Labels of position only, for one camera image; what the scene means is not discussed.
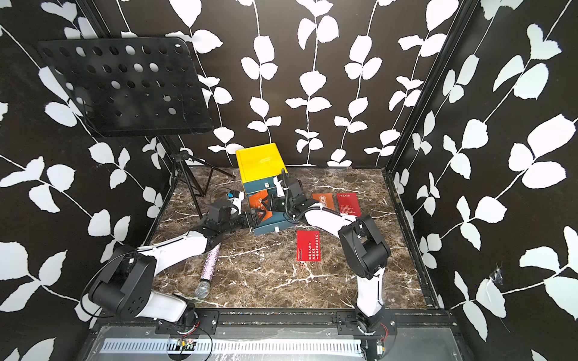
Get yellow drawer cabinet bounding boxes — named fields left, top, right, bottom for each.
left=236, top=143, right=287, bottom=185

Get white slotted cable duct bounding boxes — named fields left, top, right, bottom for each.
left=97, top=338, right=362, bottom=356

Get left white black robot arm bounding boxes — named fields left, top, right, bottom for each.
left=87, top=191, right=267, bottom=323

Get black perforated music stand tray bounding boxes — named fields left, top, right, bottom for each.
left=37, top=37, right=214, bottom=138

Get teal drawer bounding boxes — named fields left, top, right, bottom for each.
left=243, top=174, right=283, bottom=196
left=254, top=211, right=296, bottom=236

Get red dream postcard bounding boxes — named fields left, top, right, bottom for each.
left=337, top=193, right=361, bottom=217

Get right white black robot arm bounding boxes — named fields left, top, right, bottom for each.
left=266, top=171, right=391, bottom=333

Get teal top drawer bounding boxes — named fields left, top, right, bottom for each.
left=243, top=174, right=283, bottom=196

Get black tripod stand legs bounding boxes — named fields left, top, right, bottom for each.
left=160, top=135, right=236, bottom=218

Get orange postcard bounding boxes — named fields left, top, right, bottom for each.
left=312, top=193, right=336, bottom=210
left=249, top=190, right=268, bottom=209

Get black base rail with mounts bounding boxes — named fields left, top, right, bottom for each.
left=85, top=307, right=461, bottom=348

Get glitter purple microphone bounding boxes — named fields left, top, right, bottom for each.
left=195, top=245, right=221, bottom=300

